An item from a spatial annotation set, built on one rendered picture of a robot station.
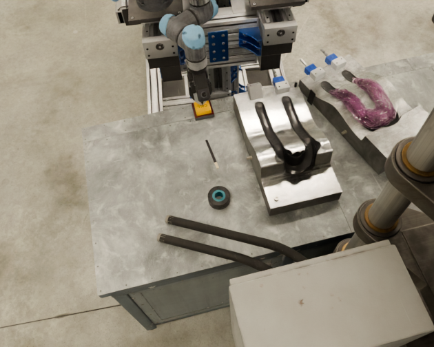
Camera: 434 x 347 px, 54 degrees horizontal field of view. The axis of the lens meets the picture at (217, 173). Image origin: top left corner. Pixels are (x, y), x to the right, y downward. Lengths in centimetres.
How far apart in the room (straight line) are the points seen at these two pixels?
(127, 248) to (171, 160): 38
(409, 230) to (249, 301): 45
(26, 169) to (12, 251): 53
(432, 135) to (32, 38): 320
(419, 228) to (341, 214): 55
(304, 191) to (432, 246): 59
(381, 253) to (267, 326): 23
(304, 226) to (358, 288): 78
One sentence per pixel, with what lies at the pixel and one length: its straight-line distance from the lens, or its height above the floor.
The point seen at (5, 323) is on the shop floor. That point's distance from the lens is 250.
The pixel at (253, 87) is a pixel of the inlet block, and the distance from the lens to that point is 167.
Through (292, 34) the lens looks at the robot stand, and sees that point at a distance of 185.
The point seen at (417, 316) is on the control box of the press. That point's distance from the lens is 78.
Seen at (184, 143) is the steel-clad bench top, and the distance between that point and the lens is 168.
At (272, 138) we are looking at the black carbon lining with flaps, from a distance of 157.
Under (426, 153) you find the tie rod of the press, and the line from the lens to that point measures 76.
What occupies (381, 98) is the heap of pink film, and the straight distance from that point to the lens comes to 176.
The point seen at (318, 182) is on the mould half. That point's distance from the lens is 153.
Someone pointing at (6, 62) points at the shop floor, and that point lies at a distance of 351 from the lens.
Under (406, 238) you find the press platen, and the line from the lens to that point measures 102.
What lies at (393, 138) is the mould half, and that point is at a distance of 164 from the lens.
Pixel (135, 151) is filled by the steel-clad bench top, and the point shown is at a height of 80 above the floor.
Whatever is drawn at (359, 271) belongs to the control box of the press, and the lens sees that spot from 77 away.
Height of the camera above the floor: 218
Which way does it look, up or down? 60 degrees down
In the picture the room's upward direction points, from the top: 5 degrees counter-clockwise
